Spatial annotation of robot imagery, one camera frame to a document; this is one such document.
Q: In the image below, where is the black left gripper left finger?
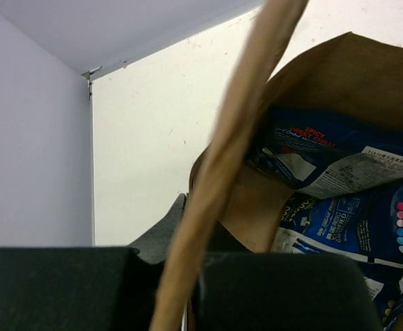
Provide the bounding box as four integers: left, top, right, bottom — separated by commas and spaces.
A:
0, 194, 187, 330

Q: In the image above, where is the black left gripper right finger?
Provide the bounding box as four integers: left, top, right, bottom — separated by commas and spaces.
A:
187, 220, 384, 331

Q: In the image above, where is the green paper bag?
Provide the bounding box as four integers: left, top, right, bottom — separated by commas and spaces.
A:
150, 1, 403, 330

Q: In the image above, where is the dark blue pretzel packet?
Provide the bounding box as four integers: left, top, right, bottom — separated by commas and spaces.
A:
271, 180, 403, 330

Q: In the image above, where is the dark blue snack packet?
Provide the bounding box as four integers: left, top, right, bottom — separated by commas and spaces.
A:
246, 106, 403, 199

